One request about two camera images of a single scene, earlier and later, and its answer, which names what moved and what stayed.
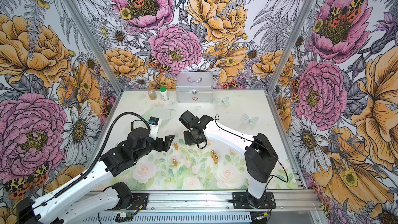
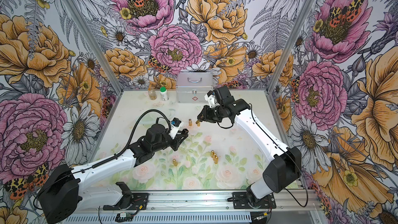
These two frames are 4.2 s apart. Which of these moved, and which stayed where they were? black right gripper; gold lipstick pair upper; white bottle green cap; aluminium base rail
Moved: black right gripper
Stayed: aluminium base rail; gold lipstick pair upper; white bottle green cap
